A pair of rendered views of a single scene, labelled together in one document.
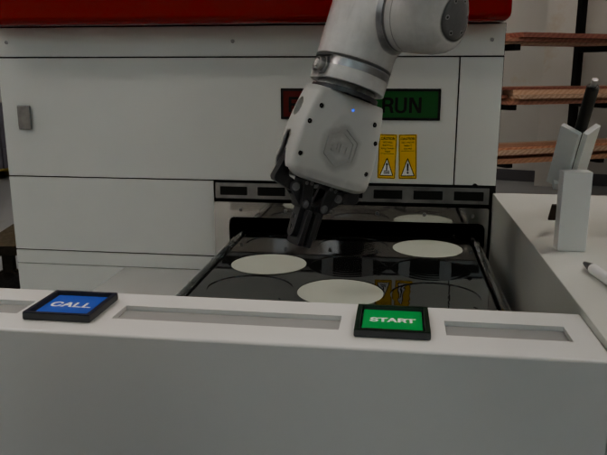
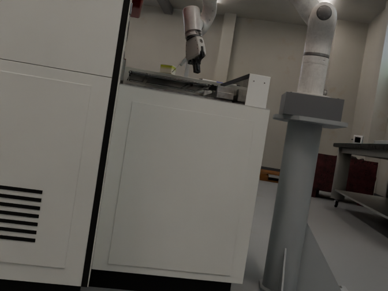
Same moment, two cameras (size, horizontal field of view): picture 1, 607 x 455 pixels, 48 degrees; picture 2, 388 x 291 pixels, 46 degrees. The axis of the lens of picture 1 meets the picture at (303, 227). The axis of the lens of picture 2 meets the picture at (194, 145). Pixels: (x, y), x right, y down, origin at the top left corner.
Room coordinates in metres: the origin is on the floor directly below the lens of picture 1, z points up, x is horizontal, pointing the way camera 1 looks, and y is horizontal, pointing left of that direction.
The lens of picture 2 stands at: (1.36, 2.12, 0.67)
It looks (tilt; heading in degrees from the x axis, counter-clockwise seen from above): 1 degrees down; 252
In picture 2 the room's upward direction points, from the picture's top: 9 degrees clockwise
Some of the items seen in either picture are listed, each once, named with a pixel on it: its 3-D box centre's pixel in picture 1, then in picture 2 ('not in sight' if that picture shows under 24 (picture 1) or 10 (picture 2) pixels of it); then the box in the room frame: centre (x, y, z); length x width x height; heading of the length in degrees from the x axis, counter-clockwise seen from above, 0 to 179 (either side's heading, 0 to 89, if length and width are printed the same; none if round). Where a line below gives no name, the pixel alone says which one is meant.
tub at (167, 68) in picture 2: not in sight; (167, 71); (0.77, -0.43, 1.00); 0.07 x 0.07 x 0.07; 56
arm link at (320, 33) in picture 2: not in sight; (320, 30); (0.25, 0.25, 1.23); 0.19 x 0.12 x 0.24; 61
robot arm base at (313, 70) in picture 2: not in sight; (312, 77); (0.23, 0.22, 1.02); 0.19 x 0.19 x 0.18
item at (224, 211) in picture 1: (347, 232); (122, 74); (1.07, -0.07, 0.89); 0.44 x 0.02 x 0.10; 82
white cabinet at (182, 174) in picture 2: not in sight; (170, 182); (0.74, -0.12, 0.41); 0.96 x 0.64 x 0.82; 82
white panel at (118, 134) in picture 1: (240, 153); (123, 41); (1.10, 0.10, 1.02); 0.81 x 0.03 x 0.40; 82
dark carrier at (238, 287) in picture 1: (347, 267); (165, 82); (0.86, -0.06, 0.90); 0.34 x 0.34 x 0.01; 82
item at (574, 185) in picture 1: (570, 184); (184, 64); (0.71, -0.29, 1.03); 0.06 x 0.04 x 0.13; 172
